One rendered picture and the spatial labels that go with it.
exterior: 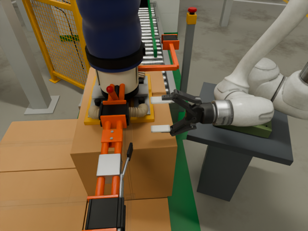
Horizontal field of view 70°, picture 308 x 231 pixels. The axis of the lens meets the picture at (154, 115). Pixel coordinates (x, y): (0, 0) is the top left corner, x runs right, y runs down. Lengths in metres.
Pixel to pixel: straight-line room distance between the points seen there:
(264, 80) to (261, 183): 1.10
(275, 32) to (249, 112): 0.26
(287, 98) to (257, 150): 0.28
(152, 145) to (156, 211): 0.41
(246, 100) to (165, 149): 0.33
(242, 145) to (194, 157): 0.89
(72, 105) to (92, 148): 1.77
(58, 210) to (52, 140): 0.47
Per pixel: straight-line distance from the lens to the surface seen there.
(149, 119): 0.91
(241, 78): 0.92
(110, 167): 0.62
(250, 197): 1.92
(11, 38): 2.28
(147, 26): 2.86
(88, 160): 0.89
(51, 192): 1.29
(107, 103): 0.79
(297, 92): 1.08
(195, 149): 2.05
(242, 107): 0.78
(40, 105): 2.64
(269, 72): 1.10
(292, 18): 0.81
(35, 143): 1.54
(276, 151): 1.21
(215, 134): 1.17
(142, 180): 1.02
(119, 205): 0.55
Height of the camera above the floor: 1.60
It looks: 43 degrees down
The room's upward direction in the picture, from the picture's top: straight up
